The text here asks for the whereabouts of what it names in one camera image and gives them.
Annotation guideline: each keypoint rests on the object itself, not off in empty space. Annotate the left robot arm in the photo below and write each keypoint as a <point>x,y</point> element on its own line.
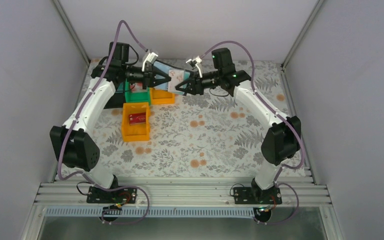
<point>75,151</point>

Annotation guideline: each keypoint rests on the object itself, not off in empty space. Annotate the near orange storage bin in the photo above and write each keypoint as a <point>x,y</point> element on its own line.
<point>136,132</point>

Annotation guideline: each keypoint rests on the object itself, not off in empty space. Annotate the red VIP card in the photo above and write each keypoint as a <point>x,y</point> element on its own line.
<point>137,118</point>

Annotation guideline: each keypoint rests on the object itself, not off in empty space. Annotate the floral table mat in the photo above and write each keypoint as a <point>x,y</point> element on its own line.
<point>209,135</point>

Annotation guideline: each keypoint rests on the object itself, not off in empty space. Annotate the far orange storage bin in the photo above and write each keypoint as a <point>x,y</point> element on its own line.
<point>161,97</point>

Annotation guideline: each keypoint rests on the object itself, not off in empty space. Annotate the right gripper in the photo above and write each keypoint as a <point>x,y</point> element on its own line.
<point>194,84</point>

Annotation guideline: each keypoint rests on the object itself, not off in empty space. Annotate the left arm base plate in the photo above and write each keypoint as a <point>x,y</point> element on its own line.
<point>123,196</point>

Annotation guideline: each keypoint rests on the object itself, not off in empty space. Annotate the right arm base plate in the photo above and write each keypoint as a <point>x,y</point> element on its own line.
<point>253,196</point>

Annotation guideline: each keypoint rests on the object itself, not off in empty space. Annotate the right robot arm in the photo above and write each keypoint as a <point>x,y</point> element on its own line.
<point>283,138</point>

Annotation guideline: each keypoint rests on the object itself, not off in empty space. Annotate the green storage bin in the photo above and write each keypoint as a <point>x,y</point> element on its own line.
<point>134,93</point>

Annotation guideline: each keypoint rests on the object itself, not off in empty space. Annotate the orange storage bin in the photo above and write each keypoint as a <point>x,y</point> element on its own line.
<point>136,132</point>
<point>161,97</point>

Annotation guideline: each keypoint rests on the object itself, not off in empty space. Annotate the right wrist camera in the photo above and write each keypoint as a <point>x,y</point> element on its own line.
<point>196,64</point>

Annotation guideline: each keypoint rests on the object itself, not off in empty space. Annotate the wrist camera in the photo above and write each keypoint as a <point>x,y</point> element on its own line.
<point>196,64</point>
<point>148,59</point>

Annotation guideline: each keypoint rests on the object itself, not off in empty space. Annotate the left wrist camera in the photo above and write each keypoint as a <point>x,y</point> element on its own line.
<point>148,59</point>

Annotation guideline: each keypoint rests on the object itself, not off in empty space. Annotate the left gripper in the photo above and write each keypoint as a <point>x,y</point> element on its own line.
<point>150,78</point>

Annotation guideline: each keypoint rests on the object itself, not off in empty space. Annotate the aluminium rail frame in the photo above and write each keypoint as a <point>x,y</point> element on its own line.
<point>189,191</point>

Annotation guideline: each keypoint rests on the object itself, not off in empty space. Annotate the black storage bin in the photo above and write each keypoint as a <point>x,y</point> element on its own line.
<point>118,99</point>

